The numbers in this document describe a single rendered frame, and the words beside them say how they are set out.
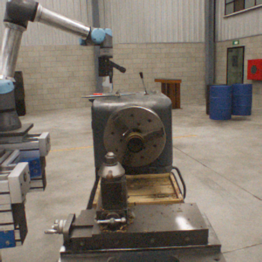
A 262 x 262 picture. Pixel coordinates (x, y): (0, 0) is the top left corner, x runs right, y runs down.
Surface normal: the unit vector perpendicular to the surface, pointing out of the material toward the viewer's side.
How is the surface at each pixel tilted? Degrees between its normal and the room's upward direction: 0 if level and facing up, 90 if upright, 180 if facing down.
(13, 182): 90
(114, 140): 90
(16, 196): 90
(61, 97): 90
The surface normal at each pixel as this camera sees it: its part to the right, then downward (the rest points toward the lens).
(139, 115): 0.02, 0.21
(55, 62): 0.28, 0.19
